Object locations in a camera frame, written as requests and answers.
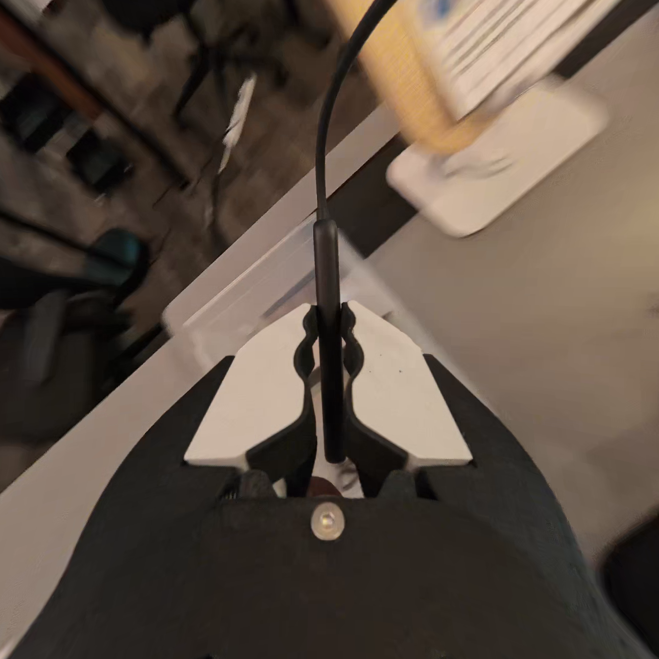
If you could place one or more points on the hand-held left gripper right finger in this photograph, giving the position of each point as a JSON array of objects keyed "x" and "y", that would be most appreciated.
[{"x": 412, "y": 412}]

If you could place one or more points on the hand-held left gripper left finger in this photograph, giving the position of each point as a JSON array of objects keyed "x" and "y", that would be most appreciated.
[{"x": 247, "y": 412}]

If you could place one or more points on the clear plastic bin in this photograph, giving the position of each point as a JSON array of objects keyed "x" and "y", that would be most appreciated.
[{"x": 257, "y": 293}]

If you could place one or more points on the slim black usb hub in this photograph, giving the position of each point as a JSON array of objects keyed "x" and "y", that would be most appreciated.
[{"x": 330, "y": 309}]

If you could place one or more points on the black office chair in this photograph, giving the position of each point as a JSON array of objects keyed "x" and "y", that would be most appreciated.
[{"x": 62, "y": 350}]

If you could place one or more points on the white stand base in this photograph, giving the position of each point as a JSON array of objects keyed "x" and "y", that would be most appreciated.
[{"x": 515, "y": 165}]

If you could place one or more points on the black wrist rest pad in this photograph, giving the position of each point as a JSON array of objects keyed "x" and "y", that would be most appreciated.
[{"x": 636, "y": 577}]

